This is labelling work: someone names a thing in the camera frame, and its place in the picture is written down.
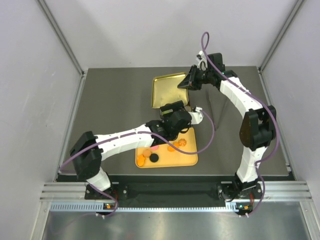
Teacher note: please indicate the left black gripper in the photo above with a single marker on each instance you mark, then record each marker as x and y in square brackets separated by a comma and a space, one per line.
[174, 106]

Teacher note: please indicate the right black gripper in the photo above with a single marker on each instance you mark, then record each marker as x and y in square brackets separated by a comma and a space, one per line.
[189, 82]

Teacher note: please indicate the gold tin lid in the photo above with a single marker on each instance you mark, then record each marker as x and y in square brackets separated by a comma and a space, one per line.
[165, 90]

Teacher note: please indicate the yellow plastic tray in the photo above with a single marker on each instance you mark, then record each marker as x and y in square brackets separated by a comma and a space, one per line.
[182, 157]

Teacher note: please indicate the metal serving tongs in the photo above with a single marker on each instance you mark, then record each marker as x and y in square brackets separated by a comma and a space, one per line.
[217, 117]

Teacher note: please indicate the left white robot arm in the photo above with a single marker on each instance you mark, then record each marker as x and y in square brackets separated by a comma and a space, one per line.
[90, 150]

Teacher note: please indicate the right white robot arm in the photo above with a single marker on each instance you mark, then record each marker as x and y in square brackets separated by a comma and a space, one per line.
[257, 130]

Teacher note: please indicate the orange fish cookie right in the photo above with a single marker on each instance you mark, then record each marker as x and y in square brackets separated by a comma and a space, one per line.
[173, 147]

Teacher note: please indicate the orange fish cookie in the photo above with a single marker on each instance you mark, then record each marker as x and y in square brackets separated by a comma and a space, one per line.
[140, 161]
[173, 147]

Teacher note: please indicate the pink sandwich cookie lower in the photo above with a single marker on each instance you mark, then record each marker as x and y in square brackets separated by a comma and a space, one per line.
[154, 148]

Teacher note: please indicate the black sandwich cookie bottom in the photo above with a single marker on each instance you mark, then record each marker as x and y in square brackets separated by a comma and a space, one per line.
[154, 157]

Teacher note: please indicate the peach round scalloped cookie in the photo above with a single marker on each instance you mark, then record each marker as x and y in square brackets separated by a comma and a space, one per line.
[147, 153]

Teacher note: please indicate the orange fish cookie left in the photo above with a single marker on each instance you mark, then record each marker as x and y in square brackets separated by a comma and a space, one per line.
[140, 161]

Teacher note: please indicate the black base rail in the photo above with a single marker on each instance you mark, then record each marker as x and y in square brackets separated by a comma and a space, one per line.
[190, 191]

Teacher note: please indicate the left aluminium frame post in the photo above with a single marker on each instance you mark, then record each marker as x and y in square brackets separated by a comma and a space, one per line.
[60, 35]

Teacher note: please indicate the aluminium frame post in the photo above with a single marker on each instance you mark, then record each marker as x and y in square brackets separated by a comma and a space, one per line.
[60, 35]
[298, 4]

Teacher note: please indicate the right aluminium frame post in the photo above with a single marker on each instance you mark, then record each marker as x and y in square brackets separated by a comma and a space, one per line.
[298, 4]

